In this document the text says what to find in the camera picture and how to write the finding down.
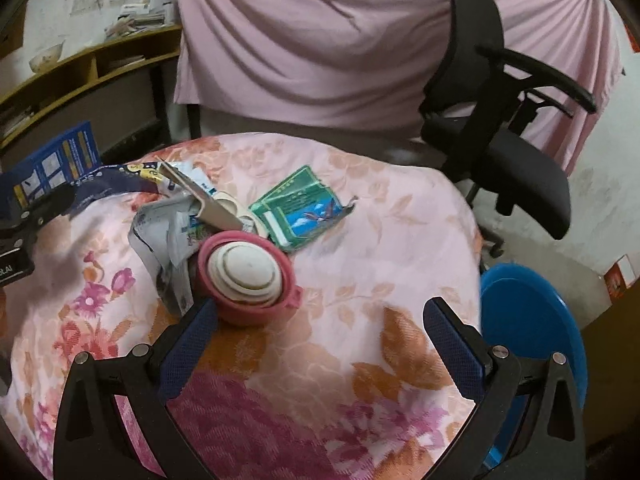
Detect stack of papers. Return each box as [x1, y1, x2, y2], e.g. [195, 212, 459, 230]
[104, 2, 173, 38]

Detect black office chair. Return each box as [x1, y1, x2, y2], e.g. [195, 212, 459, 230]
[380, 0, 598, 261]

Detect green printed packet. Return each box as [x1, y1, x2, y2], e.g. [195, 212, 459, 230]
[248, 165, 358, 253]

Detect crumpled white wrapper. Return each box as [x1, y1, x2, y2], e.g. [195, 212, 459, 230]
[129, 197, 211, 318]

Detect small white blue wrapper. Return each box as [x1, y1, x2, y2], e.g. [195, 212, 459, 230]
[170, 162, 217, 198]

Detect blue cardboard box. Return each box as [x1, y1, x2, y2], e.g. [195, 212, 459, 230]
[0, 121, 101, 216]

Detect navy blue wrapper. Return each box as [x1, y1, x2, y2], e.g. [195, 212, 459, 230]
[70, 160, 171, 216]

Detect floral blanket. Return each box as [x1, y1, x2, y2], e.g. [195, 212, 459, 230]
[0, 132, 483, 480]

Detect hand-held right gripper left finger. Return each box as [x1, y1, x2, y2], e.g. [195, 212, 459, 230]
[52, 297, 221, 480]

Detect wooden shelf desk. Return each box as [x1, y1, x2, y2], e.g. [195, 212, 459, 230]
[0, 22, 201, 161]

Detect brown wooden furniture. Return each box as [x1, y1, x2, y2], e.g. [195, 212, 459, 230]
[580, 270, 640, 453]

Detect white patterned bowl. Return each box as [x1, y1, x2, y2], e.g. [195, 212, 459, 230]
[28, 40, 66, 73]

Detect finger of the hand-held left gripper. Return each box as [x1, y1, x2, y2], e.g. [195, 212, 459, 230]
[12, 184, 76, 232]

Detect beige cardboard piece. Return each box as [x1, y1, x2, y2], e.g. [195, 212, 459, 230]
[155, 157, 251, 233]

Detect white tape roll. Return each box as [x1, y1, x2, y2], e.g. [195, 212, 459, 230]
[215, 192, 268, 237]

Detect blue plastic stool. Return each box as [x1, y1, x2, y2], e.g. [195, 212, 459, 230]
[477, 262, 588, 480]

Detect papers in shelf cubby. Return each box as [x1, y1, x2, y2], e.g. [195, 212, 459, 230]
[107, 55, 146, 71]

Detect red white small box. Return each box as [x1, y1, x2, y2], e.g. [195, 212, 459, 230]
[604, 255, 638, 301]

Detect pink hanging cloth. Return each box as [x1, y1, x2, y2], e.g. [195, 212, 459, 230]
[172, 0, 626, 171]

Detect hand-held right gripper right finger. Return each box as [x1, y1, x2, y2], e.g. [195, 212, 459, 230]
[424, 297, 587, 480]

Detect white round lid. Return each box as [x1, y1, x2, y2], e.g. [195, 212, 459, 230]
[207, 241, 281, 306]

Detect pink plastic cup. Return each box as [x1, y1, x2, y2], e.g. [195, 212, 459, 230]
[196, 229, 302, 328]

